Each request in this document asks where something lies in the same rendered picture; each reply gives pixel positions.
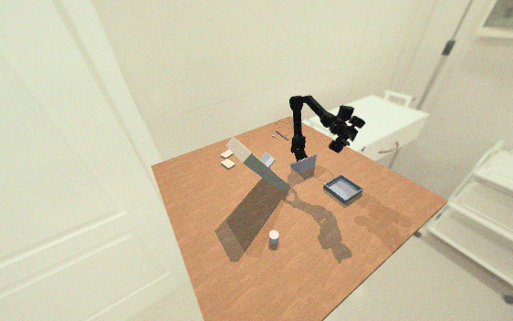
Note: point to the cream rectangular block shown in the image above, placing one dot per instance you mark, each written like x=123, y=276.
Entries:
x=227, y=163
x=227, y=154

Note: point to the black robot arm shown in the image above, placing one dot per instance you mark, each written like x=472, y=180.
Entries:
x=328, y=120

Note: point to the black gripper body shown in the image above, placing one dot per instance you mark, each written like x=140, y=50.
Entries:
x=356, y=122

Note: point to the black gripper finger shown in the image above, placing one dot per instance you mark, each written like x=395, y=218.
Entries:
x=342, y=142
x=351, y=132

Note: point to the white cylinder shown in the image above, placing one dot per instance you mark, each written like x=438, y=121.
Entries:
x=273, y=236

